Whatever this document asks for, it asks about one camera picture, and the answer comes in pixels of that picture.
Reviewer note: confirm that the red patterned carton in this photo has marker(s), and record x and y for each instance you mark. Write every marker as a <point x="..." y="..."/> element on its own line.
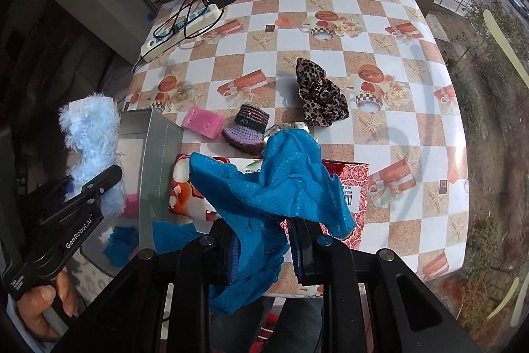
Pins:
<point x="355" y="179"/>

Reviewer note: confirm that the light blue fluffy cloth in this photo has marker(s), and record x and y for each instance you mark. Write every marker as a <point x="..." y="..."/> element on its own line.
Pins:
<point x="91" y="138"/>

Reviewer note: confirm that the floral tissue pack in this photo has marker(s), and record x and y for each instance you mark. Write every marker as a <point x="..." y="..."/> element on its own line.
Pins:
<point x="182" y="191"/>

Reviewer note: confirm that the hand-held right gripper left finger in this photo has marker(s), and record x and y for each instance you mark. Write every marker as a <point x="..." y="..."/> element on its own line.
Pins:
<point x="230" y="258"/>

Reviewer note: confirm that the pink knit bootie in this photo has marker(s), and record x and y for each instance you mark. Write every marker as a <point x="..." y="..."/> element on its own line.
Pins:
<point x="244" y="129"/>

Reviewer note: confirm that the person's left hand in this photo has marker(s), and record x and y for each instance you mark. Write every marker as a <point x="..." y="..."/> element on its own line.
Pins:
<point x="41" y="307"/>

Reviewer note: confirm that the grey cardboard box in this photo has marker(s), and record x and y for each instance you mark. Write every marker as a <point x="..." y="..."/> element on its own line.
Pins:
<point x="159" y="171"/>

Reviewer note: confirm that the small pink sponge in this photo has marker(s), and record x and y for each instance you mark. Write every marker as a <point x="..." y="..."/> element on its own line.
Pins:
<point x="202" y="122"/>

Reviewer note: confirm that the leopard print scrunchie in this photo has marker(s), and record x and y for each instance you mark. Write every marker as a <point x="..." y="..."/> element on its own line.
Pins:
<point x="322" y="100"/>

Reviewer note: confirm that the checkered tablecloth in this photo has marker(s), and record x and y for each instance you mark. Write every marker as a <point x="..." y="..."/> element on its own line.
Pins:
<point x="392" y="121"/>

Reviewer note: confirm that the white power strip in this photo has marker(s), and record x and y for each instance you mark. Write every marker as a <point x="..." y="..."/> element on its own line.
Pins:
<point x="198" y="20"/>

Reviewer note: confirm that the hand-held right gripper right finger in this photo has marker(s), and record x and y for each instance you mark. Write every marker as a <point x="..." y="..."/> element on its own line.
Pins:
<point x="299" y="253"/>

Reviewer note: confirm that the grey bedding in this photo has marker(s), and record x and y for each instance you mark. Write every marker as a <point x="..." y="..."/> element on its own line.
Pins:
<point x="91" y="63"/>

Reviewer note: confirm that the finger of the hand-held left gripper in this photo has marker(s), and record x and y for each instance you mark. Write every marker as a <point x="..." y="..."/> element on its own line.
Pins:
<point x="105" y="179"/>

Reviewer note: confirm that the blue nonwoven cloth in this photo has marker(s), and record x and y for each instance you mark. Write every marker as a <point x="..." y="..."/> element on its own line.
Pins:
<point x="268" y="191"/>

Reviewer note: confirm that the white polka dot cloth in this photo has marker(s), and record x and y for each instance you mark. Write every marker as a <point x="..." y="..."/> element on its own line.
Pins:
<point x="285" y="127"/>

